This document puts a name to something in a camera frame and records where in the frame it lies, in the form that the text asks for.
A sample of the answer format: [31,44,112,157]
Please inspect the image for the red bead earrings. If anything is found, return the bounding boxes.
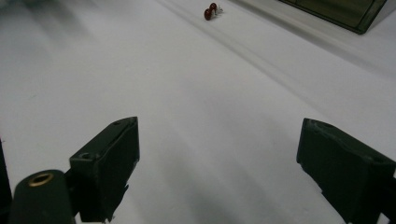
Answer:
[204,2,224,21]

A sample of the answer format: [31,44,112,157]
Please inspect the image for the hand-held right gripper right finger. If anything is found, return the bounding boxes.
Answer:
[296,118,396,224]

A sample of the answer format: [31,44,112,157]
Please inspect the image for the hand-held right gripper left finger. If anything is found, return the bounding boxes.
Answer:
[68,116,141,224]

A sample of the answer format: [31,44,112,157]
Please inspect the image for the dark green box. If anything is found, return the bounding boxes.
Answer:
[277,0,389,35]

